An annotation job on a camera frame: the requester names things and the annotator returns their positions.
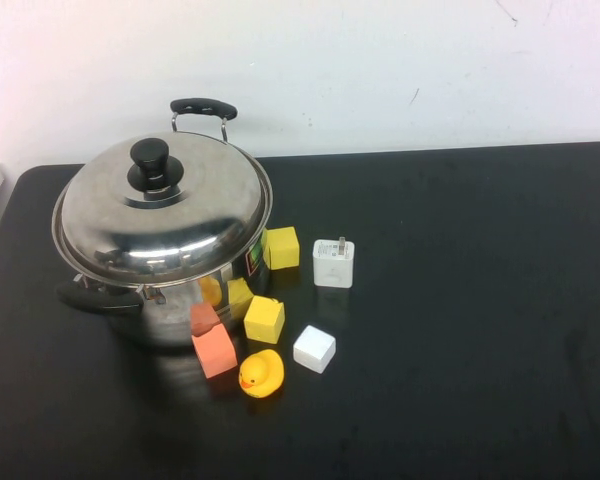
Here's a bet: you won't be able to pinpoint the steel lid with black knob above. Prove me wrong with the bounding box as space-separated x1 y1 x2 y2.
58 132 274 294

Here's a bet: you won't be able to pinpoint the yellow foam cube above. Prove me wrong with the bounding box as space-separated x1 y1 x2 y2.
264 226 301 272
243 294 286 345

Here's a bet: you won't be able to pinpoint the white plug charger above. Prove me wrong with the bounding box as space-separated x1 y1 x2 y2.
312 235 357 290

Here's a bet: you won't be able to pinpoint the white foam cube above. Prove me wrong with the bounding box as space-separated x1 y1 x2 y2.
292 324 337 374

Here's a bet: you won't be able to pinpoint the yellow rubber duck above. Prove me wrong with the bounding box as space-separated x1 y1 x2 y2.
237 348 285 400

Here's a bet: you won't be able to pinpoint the orange foam cube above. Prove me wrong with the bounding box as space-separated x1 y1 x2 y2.
190 323 238 380

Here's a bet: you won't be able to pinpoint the stainless steel pot black handles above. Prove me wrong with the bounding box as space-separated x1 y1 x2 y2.
51 98 276 352

